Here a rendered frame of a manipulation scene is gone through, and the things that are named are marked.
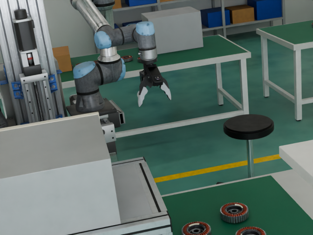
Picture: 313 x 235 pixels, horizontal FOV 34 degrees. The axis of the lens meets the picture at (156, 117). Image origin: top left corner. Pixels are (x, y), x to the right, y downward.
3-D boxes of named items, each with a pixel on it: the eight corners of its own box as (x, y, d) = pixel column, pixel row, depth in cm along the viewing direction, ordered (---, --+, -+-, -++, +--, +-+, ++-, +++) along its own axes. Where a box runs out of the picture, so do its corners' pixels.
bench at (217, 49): (19, 138, 531) (3, 67, 505) (224, 102, 563) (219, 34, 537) (14, 176, 447) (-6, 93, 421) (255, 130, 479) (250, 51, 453)
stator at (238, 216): (236, 227, 201) (235, 218, 200) (214, 217, 209) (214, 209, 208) (254, 215, 208) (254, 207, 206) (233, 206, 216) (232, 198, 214)
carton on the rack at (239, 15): (225, 20, 858) (224, 7, 851) (246, 17, 862) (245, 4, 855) (233, 24, 821) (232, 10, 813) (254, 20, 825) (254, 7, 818)
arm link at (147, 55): (159, 48, 216) (140, 51, 214) (159, 59, 218) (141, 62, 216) (153, 45, 223) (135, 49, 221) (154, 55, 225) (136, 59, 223)
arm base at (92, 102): (73, 106, 273) (70, 88, 270) (101, 100, 277) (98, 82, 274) (78, 114, 260) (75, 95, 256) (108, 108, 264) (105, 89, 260)
